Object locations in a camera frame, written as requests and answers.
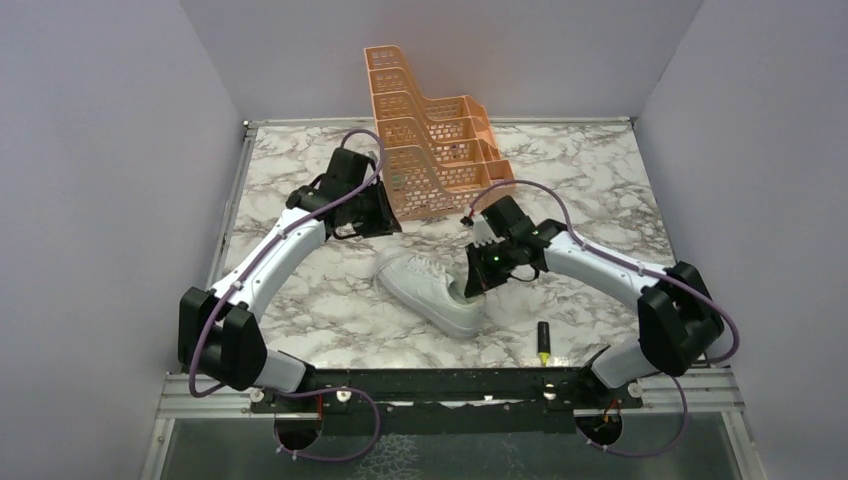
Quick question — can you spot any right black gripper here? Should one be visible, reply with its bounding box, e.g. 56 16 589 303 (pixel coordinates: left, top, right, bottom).
465 237 518 297

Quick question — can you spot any white sneaker shoe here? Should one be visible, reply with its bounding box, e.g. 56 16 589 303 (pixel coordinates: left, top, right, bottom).
374 246 486 339

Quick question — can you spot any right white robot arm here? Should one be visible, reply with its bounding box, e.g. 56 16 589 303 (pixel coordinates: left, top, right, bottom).
463 214 725 407

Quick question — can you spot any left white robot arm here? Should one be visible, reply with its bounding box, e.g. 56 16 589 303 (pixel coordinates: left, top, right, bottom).
178 181 401 411

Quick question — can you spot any black yellow highlighter marker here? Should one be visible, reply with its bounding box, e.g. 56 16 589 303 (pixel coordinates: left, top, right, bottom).
536 321 551 367

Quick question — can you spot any orange plastic file organizer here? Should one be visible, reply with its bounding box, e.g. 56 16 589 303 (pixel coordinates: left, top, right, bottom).
364 45 514 221

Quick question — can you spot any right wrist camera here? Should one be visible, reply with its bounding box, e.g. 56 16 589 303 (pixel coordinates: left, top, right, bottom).
461 195 537 247

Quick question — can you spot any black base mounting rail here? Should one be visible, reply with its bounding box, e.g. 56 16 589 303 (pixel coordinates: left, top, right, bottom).
250 367 643 436

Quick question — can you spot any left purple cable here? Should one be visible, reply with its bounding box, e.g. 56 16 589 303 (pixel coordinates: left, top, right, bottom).
188 128 386 464

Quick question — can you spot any purple cable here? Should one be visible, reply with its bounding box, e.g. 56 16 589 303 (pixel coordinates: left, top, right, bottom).
188 128 386 464
463 179 741 460

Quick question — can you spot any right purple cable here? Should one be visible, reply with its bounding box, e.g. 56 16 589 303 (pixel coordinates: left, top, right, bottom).
463 179 741 460

